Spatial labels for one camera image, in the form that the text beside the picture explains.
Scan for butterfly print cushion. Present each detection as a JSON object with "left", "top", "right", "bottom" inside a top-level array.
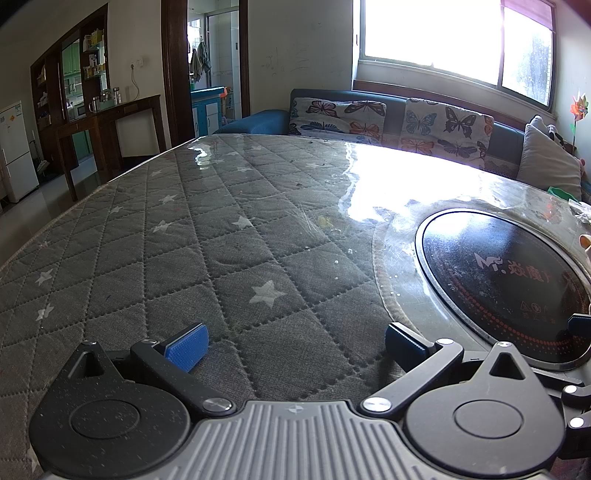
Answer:
[
  {"left": 399, "top": 98, "right": 495, "bottom": 171},
  {"left": 287, "top": 97, "right": 387, "bottom": 147}
]

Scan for black round induction cooker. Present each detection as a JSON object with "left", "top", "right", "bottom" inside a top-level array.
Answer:
[{"left": 414, "top": 209, "right": 591, "bottom": 373}]

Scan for dark wooden shelf cabinet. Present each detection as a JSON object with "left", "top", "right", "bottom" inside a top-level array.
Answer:
[{"left": 30, "top": 1, "right": 112, "bottom": 176}]

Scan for hanging grey clothes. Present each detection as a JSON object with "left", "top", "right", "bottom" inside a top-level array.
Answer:
[{"left": 189, "top": 41, "right": 212, "bottom": 84}]

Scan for colourful pinwheel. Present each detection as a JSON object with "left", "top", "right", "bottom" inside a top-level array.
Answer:
[{"left": 567, "top": 93, "right": 591, "bottom": 145}]

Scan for dark wooden console table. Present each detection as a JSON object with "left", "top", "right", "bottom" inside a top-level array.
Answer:
[{"left": 55, "top": 95, "right": 162, "bottom": 202}]

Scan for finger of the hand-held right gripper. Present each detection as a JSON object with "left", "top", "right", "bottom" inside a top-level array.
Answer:
[
  {"left": 568, "top": 312, "right": 591, "bottom": 337},
  {"left": 558, "top": 381, "right": 591, "bottom": 446}
]

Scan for blue sofa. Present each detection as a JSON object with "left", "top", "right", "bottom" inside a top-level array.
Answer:
[{"left": 213, "top": 89, "right": 591, "bottom": 204}]

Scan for panda plush toy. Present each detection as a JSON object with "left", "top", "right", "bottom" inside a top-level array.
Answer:
[{"left": 547, "top": 124, "right": 578, "bottom": 155}]

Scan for dark wooden door frame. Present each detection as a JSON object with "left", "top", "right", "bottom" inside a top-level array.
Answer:
[{"left": 161, "top": 0, "right": 251, "bottom": 153}]

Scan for white fridge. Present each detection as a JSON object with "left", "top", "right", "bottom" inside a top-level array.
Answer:
[{"left": 0, "top": 100, "right": 40, "bottom": 204}]

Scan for blue cabinet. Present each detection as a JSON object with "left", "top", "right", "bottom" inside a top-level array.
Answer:
[{"left": 191, "top": 87, "right": 228, "bottom": 138}]

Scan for crumpled clear plastic bags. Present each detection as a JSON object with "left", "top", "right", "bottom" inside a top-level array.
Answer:
[{"left": 568, "top": 198, "right": 591, "bottom": 223}]

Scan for window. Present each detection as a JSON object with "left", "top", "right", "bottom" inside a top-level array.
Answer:
[{"left": 353, "top": 0, "right": 557, "bottom": 114}]

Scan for grey pillow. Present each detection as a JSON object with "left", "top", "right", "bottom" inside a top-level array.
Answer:
[{"left": 516, "top": 115, "right": 583, "bottom": 200}]

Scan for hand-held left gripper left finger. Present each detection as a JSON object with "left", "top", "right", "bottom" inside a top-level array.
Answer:
[{"left": 62, "top": 322, "right": 237, "bottom": 418}]

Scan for grey quilted star table cover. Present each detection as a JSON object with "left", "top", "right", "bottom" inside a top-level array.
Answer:
[{"left": 0, "top": 133, "right": 591, "bottom": 480}]

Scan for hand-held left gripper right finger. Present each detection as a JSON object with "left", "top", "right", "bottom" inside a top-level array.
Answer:
[{"left": 361, "top": 322, "right": 539, "bottom": 418}]

